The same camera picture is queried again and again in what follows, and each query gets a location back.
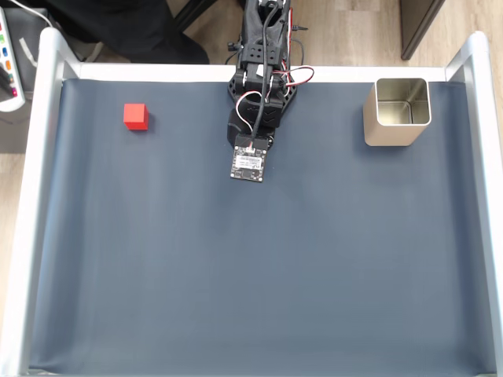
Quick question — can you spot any red cube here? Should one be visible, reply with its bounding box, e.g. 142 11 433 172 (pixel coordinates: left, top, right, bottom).
123 103 149 132

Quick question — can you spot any square metal container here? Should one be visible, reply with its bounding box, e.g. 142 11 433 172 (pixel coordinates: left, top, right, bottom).
363 77 432 147

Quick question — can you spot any grey blue table mat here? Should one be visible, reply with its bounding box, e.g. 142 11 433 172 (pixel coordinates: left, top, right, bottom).
29 77 495 374

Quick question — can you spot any person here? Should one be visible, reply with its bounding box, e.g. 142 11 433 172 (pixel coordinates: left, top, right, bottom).
41 0 211 65

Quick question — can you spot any dark cabinet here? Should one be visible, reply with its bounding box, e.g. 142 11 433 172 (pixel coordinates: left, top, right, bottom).
400 0 447 61

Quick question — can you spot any grey tape strip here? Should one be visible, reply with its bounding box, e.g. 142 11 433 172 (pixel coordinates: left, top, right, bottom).
18 37 39 68

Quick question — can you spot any white device with coloured buttons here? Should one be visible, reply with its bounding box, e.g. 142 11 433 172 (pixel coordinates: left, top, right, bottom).
0 5 27 114

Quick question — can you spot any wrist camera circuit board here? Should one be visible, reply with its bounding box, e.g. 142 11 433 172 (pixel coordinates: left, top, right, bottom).
229 133 273 183

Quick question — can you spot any red white servo wire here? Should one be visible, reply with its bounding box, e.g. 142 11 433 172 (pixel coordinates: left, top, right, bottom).
274 66 316 86

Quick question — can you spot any black camera cable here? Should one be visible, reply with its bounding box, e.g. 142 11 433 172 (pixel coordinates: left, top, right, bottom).
249 2 285 149

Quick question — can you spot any black power cable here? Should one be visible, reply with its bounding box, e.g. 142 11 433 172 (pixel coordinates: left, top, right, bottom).
290 24 310 67

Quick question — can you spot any white table frame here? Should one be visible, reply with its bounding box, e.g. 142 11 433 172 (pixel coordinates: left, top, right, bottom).
0 27 503 377

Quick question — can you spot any white cable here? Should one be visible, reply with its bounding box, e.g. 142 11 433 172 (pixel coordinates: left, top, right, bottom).
8 0 55 29

